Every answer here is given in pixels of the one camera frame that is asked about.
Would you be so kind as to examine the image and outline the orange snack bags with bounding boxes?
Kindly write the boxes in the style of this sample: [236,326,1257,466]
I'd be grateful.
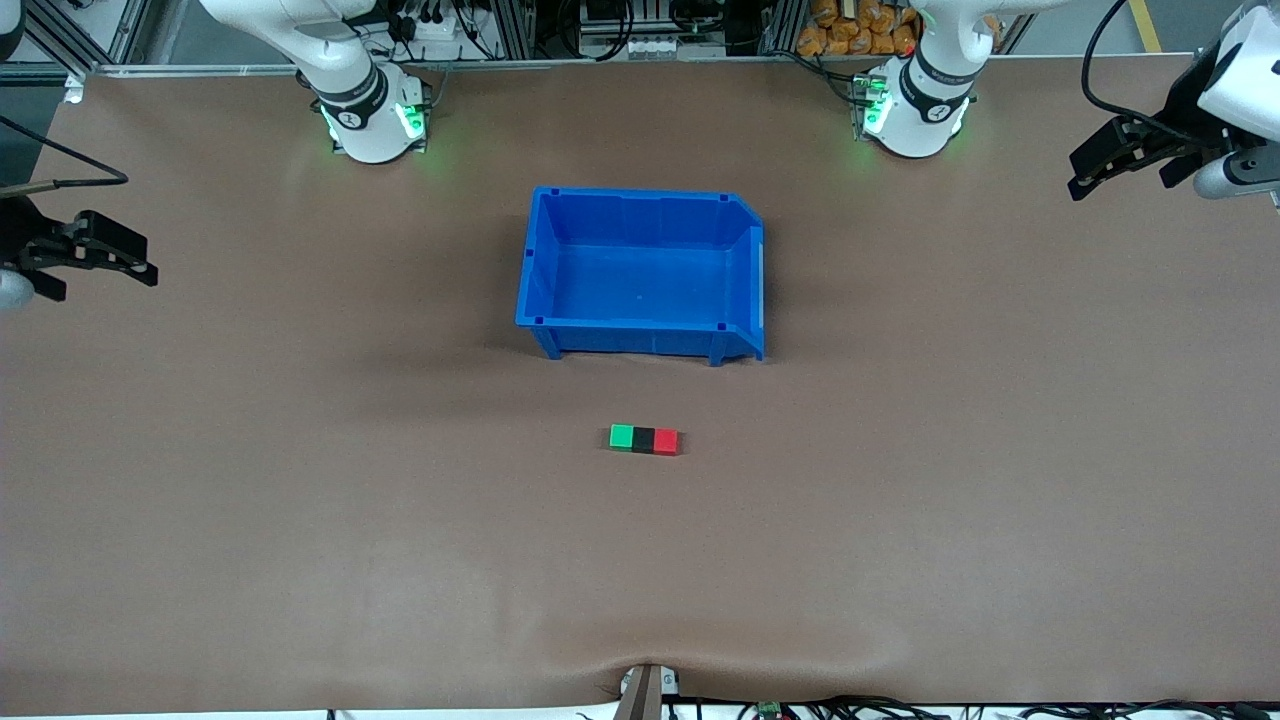
[797,0,921,57]

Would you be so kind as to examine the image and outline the white power strip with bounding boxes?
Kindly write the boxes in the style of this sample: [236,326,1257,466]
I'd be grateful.
[412,8,501,63]

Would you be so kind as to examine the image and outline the grey control box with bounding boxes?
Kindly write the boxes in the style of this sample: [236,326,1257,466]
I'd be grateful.
[578,0,728,61]

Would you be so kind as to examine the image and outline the blue plastic storage bin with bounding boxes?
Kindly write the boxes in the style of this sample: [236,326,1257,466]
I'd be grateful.
[515,186,767,368]

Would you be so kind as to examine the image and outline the brown table mat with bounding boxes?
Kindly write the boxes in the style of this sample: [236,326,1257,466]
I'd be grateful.
[0,55,1280,716]

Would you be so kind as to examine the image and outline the metal table clamp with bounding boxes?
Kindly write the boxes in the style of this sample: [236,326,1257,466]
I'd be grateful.
[615,663,681,720]

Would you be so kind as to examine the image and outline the aluminium frame post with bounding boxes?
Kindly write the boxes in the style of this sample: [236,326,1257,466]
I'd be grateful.
[498,0,537,61]
[760,0,806,56]
[25,0,151,67]

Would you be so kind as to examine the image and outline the silver table edge rail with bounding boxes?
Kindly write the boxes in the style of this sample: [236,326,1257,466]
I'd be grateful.
[62,56,863,79]

